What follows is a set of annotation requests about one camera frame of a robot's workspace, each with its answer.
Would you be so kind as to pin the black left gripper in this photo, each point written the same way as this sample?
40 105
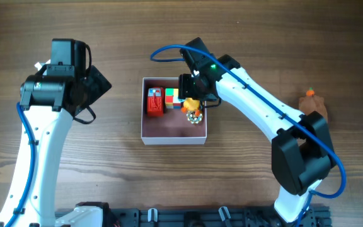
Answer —
99 82

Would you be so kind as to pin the white box pink inside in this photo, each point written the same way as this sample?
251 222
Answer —
172 128

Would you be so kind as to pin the brown plush toy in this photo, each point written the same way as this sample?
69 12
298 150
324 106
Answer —
311 102

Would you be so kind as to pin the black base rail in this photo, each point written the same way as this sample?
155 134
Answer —
184 217

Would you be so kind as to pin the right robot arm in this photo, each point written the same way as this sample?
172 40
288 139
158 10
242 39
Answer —
302 150

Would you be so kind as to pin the yellow duck toy blue hat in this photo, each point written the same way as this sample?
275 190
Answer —
191 105

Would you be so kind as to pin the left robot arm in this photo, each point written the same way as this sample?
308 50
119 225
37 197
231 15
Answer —
50 100

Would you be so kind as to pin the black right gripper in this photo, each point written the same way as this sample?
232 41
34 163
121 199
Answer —
185 87

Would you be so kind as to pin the yellow round spinner toy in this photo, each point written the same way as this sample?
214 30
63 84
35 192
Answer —
194 117

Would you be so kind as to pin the colourful puzzle cube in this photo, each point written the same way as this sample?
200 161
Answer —
171 98

